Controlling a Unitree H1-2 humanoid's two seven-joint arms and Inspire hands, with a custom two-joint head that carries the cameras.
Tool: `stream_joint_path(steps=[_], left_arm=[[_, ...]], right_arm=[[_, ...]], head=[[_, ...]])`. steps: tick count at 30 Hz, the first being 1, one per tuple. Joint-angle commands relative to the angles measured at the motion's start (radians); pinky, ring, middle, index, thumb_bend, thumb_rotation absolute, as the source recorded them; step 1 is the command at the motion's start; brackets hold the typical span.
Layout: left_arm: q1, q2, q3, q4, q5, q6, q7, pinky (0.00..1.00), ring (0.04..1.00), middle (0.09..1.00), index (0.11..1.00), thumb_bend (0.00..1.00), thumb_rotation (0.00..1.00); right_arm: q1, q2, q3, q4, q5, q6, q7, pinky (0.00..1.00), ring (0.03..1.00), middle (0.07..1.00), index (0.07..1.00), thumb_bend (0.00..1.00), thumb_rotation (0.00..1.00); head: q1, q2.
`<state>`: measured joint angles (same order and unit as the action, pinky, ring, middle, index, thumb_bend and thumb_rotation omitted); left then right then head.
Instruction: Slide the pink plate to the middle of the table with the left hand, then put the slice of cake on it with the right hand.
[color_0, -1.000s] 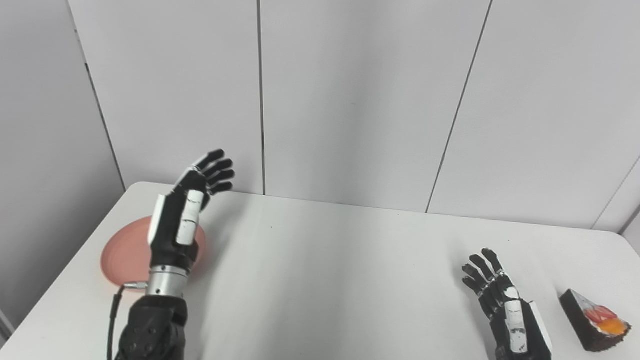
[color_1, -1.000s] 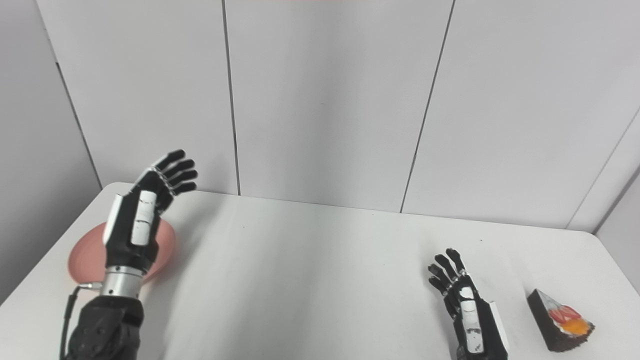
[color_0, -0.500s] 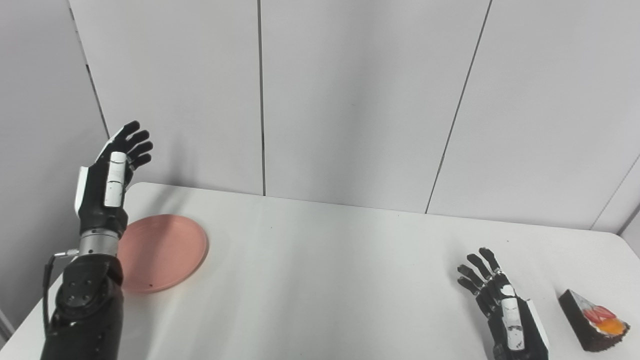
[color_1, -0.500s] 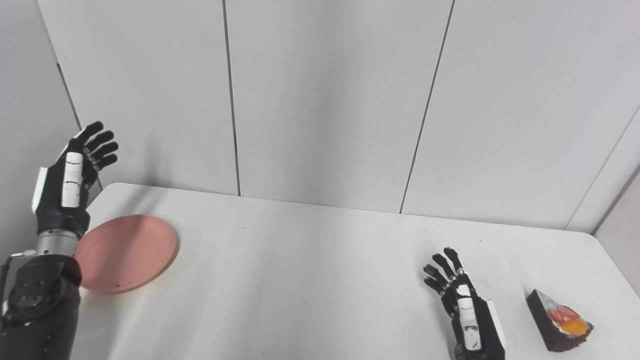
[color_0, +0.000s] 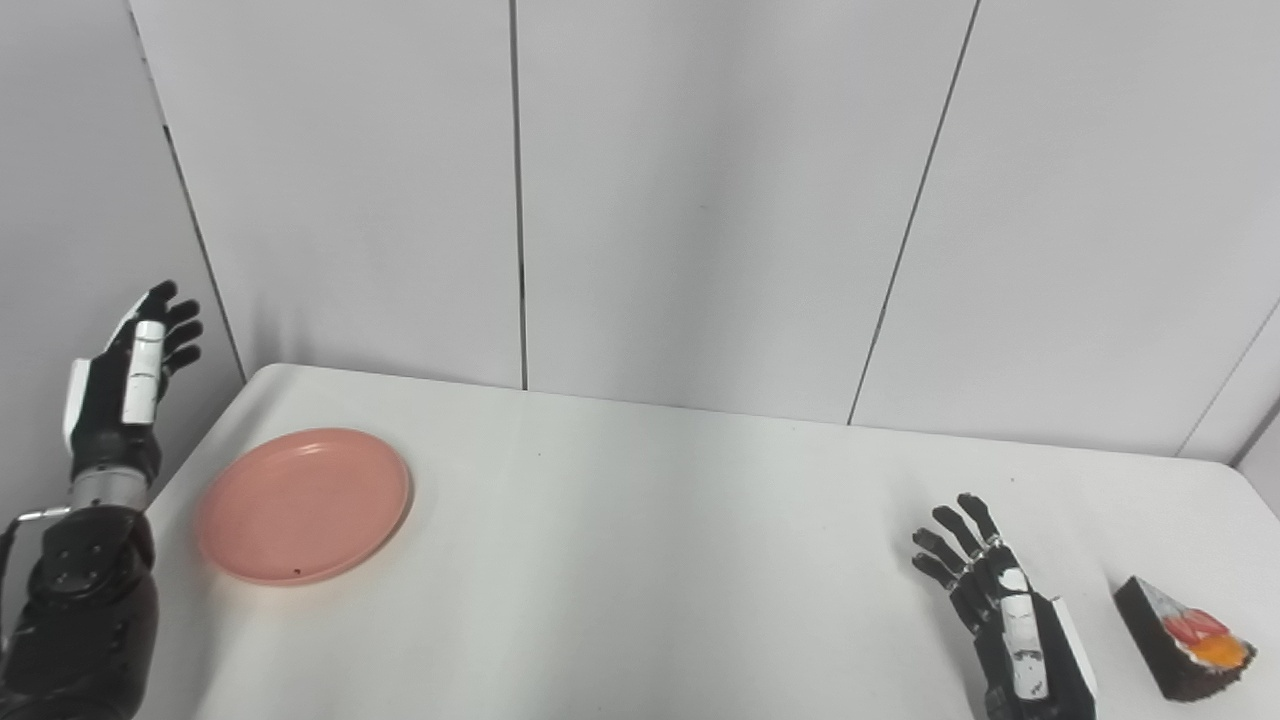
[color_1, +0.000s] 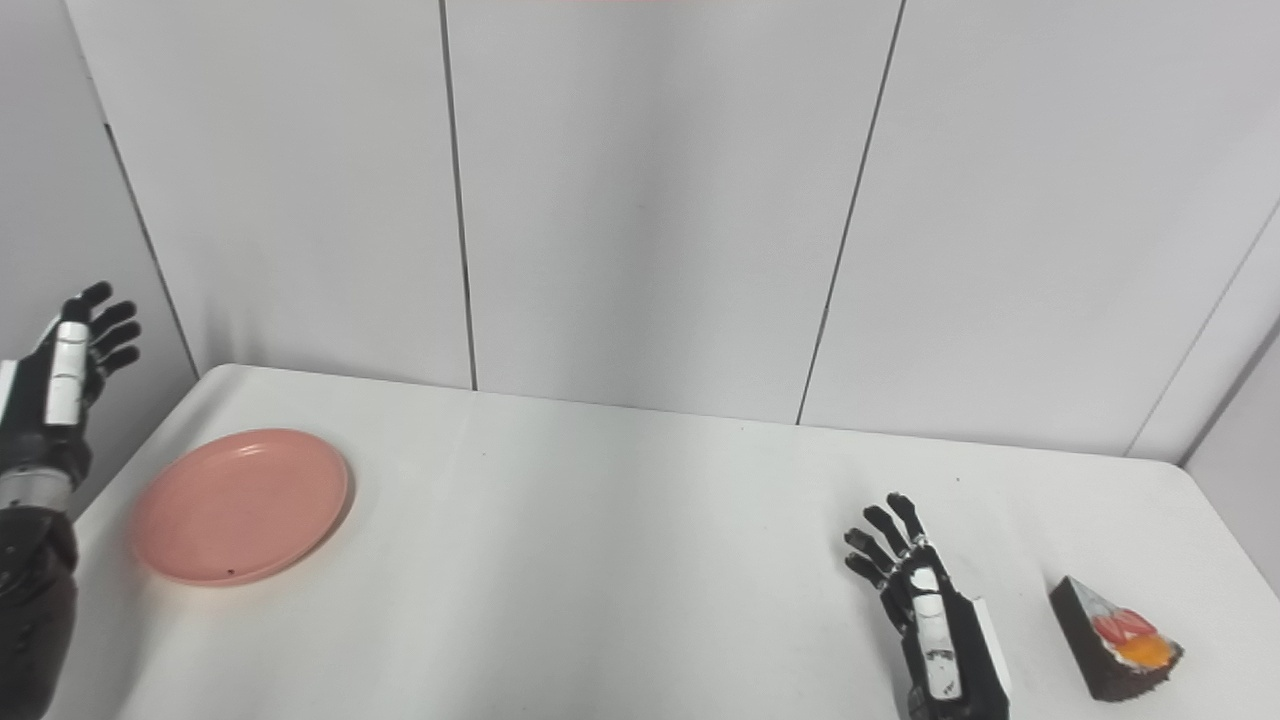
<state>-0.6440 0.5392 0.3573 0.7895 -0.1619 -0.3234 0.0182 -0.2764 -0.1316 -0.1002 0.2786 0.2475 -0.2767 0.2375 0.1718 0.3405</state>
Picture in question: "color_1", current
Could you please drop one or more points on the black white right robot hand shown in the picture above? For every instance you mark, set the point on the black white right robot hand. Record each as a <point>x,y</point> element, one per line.
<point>940,650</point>

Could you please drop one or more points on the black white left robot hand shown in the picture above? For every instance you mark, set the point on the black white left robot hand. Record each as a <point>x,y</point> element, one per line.
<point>62,385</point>

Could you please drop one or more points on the chocolate cake slice with fruit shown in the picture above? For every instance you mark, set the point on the chocolate cake slice with fruit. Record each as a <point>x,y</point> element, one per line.
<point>1100,660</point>

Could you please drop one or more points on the pink round plate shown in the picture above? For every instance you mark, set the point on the pink round plate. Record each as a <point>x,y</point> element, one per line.
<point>240,505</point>

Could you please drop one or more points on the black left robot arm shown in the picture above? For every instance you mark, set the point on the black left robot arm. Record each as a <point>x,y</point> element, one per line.
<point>35,600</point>

